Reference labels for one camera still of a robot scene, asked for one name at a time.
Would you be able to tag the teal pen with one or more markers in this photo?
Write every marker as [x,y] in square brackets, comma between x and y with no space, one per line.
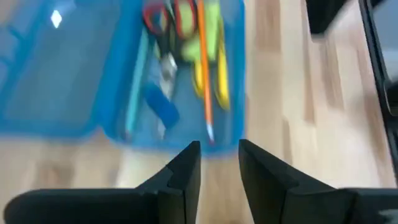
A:
[136,81]

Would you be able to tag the green sticky note pad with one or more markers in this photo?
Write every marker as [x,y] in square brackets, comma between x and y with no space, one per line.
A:
[211,31]

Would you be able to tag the blue plastic pencil case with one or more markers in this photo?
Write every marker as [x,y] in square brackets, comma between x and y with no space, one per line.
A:
[77,77]

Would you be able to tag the orange pencil with red eraser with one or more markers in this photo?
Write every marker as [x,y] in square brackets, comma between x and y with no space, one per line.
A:
[204,62]

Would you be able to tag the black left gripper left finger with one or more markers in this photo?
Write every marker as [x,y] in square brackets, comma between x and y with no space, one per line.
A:
[182,186]

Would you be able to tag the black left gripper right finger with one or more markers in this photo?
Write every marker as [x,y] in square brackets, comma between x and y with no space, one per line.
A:
[273,189]

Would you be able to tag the blue eraser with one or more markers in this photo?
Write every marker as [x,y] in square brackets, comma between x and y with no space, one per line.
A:
[161,105]

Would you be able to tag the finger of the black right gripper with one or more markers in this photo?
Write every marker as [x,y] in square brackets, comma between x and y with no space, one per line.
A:
[325,15]

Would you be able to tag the black aluminium table frame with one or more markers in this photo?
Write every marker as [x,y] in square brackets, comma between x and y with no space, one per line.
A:
[377,62]

